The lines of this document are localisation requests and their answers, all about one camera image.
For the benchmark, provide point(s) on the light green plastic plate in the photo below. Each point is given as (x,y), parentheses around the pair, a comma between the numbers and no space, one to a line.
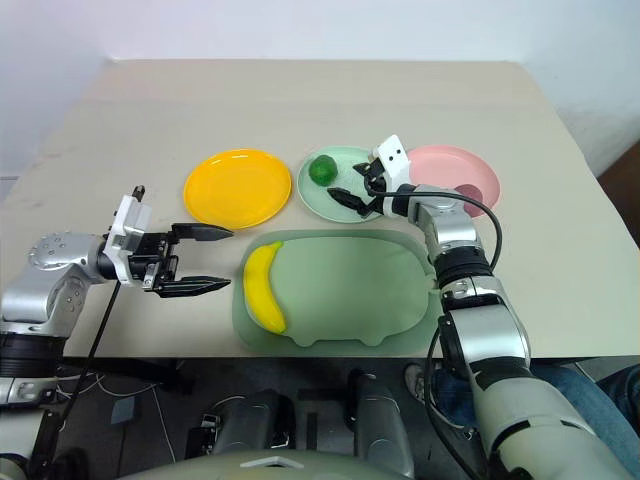
(312,197)

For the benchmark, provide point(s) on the yellow plastic plate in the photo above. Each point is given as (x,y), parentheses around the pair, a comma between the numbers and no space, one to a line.
(237,187)

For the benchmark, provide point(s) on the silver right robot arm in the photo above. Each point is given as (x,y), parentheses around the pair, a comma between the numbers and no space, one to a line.
(505,360)

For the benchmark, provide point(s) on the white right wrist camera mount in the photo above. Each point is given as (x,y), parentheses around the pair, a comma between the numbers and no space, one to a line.
(394,159)

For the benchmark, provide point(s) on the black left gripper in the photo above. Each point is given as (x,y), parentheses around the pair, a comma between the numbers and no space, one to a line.
(155,252)

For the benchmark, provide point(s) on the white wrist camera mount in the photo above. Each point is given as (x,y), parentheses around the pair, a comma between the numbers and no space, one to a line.
(131,220)
(394,159)

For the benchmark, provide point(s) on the dark grey rounded robot leg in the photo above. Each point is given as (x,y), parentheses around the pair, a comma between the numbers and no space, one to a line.
(252,420)
(380,420)

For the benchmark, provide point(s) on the green round lime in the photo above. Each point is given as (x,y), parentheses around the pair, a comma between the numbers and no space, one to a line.
(323,170)

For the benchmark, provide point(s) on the light green pig-shaped tray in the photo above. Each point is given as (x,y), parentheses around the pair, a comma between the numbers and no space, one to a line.
(350,290)

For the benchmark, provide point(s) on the pink plastic plate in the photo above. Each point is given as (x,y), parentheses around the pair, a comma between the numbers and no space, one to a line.
(440,165)

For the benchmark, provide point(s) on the person's leg in blue jeans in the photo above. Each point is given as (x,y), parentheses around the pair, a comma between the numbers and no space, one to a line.
(570,395)

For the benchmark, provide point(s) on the yellow banana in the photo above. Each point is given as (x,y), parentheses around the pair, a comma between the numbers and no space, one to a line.
(262,290)

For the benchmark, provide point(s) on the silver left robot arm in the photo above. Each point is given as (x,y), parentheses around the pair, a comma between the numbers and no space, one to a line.
(47,292)

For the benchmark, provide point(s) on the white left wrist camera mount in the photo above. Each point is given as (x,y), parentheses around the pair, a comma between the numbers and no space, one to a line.
(131,220)

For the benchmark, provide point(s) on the pale grey robot torso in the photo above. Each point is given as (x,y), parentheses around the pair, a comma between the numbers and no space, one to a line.
(260,467)

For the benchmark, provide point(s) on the grey sneaker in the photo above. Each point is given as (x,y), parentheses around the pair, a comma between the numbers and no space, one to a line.
(415,382)

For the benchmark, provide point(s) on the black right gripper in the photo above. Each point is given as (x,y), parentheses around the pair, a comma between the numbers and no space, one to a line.
(374,192)

